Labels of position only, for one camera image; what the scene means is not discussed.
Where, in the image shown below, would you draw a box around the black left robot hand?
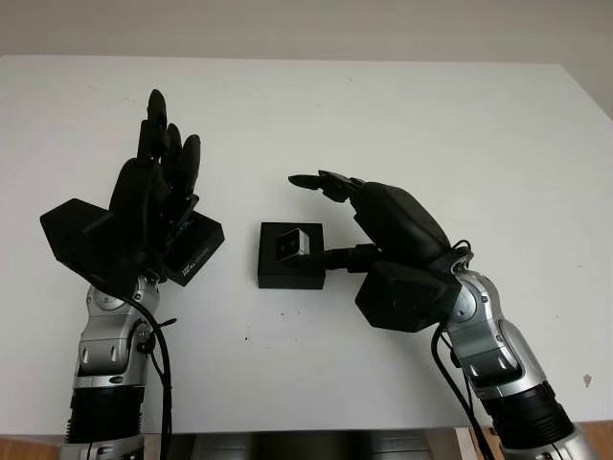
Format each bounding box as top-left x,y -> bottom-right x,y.
107,89 -> 202,284

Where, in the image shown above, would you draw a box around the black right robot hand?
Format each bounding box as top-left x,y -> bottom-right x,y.
286,169 -> 474,275

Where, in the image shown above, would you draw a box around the small silver RealSense camera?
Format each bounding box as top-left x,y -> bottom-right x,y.
276,228 -> 310,263

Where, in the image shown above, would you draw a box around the black RealSense box lid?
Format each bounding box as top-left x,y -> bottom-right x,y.
162,210 -> 226,288

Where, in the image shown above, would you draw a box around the grey robot torso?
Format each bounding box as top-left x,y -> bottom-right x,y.
167,421 -> 480,460

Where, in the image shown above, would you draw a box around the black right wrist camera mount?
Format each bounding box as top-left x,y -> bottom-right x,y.
353,260 -> 464,334

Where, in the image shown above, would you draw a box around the black foam-lined camera box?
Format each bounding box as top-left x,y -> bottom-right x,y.
257,220 -> 328,291

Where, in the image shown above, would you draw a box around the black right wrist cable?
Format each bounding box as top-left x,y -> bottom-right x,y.
430,239 -> 499,460

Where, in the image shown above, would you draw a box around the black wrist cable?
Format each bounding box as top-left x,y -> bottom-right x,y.
119,296 -> 179,460
430,239 -> 499,460

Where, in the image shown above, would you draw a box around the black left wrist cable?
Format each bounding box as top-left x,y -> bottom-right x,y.
119,296 -> 179,460

